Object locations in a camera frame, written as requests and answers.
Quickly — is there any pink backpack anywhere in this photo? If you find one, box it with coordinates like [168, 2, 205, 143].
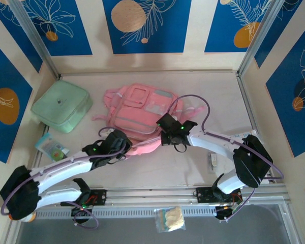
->
[92, 83, 206, 156]

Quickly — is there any small clear packet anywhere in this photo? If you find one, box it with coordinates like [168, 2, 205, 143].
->
[207, 151, 218, 175]

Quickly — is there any clear blue ruler package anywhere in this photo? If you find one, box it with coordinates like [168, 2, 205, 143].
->
[233, 129, 258, 140]

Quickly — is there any mint green zip case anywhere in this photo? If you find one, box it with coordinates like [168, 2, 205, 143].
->
[31, 80, 94, 134]

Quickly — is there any green correction tape dispenser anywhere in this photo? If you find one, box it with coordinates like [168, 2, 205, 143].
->
[50, 149, 70, 162]

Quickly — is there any green snack packet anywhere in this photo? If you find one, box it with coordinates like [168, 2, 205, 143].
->
[35, 132, 70, 163]

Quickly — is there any clear bag of snacks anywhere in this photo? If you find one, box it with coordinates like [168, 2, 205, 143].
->
[154, 206, 186, 232]

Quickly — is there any orange capped bottle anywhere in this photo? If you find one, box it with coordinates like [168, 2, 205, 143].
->
[10, 211, 37, 224]

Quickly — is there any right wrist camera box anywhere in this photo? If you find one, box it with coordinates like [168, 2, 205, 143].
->
[156, 113, 198, 134]

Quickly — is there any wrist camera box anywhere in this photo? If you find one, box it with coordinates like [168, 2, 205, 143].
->
[104, 129, 133, 156]
[156, 113, 198, 134]

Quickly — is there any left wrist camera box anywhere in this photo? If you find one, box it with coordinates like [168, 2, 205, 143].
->
[104, 129, 133, 156]

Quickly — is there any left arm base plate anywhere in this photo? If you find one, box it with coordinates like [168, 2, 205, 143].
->
[60, 188, 107, 206]

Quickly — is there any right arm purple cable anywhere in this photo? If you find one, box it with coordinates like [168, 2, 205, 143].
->
[167, 94, 285, 222]

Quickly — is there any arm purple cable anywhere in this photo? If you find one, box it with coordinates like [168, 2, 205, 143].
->
[167, 94, 285, 222]
[1, 128, 127, 229]

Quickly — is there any aluminium mounting rail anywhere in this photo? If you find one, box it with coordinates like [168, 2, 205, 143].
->
[14, 184, 288, 206]

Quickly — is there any aluminium side rail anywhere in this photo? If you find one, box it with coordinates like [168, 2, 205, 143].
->
[26, 124, 48, 189]
[237, 72, 278, 184]

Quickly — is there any slotted cable duct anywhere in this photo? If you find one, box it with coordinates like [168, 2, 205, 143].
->
[33, 205, 217, 221]

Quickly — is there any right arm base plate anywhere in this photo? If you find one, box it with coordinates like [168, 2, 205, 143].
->
[195, 187, 242, 204]

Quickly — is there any blue floral wall poster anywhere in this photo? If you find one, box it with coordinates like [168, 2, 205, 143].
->
[265, 17, 305, 158]
[102, 0, 192, 54]
[0, 0, 43, 74]
[204, 0, 272, 53]
[0, 37, 33, 163]
[254, 0, 305, 68]
[22, 0, 93, 56]

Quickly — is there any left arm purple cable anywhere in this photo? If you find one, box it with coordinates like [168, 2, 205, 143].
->
[1, 128, 127, 229]

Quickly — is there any aluminium frame post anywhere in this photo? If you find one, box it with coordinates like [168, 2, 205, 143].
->
[237, 0, 285, 77]
[9, 0, 60, 78]

